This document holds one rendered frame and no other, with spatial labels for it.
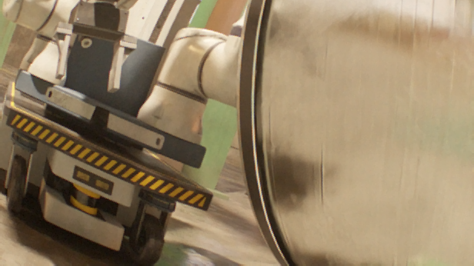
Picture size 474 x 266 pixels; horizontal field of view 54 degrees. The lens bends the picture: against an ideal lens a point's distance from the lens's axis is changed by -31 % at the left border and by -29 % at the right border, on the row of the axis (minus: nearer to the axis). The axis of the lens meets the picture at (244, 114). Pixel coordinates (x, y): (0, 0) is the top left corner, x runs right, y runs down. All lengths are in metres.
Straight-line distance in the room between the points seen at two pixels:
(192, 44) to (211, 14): 3.56
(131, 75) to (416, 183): 1.20
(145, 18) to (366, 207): 1.20
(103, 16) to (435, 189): 0.69
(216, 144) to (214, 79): 2.95
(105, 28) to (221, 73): 0.56
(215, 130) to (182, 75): 2.86
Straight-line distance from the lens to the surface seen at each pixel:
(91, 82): 1.68
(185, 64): 1.59
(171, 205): 1.61
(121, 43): 1.05
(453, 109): 0.60
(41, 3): 1.43
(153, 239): 1.57
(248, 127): 0.91
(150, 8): 1.80
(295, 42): 0.83
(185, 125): 1.59
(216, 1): 5.20
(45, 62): 1.48
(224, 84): 1.52
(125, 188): 1.48
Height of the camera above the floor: 0.49
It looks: 2 degrees up
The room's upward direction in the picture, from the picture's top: 21 degrees clockwise
